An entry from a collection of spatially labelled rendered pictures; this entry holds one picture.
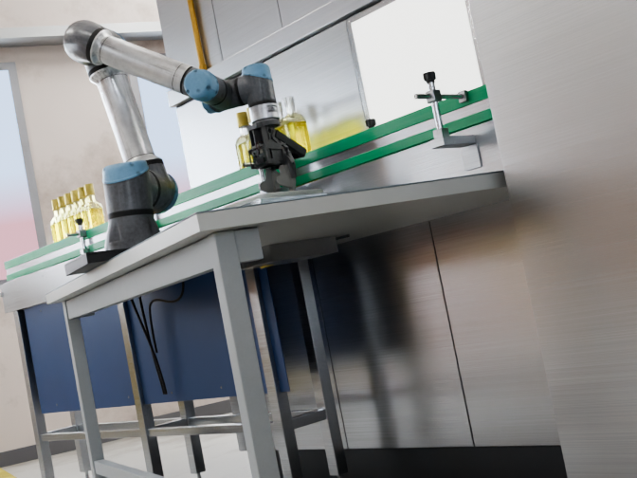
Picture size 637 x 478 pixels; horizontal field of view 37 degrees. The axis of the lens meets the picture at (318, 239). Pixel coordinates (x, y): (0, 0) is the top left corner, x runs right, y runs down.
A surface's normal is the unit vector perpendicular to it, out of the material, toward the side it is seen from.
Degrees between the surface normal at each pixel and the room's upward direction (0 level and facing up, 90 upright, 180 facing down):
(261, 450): 90
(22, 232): 90
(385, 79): 90
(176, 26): 90
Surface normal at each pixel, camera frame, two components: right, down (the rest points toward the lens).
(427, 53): -0.74, 0.10
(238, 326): 0.43, -0.14
